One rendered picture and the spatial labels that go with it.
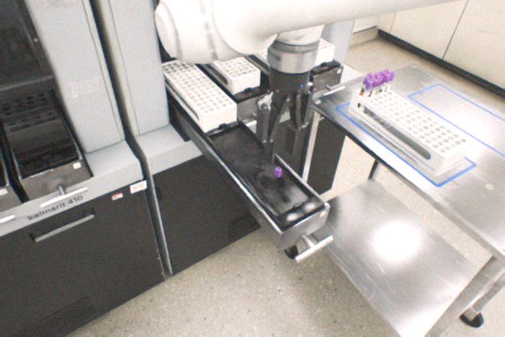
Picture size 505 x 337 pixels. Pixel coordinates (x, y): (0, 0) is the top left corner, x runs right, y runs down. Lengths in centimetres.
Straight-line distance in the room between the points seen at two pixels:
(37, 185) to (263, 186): 52
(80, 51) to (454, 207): 88
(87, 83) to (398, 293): 112
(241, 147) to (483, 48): 239
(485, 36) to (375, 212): 183
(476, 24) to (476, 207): 225
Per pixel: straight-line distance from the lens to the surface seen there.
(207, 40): 49
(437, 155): 93
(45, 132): 99
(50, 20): 89
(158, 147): 105
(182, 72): 112
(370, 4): 41
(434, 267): 149
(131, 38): 95
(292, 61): 64
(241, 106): 109
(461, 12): 312
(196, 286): 162
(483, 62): 310
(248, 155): 91
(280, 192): 84
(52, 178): 98
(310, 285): 164
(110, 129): 105
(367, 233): 148
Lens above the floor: 143
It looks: 42 degrees down
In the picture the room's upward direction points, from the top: 3 degrees clockwise
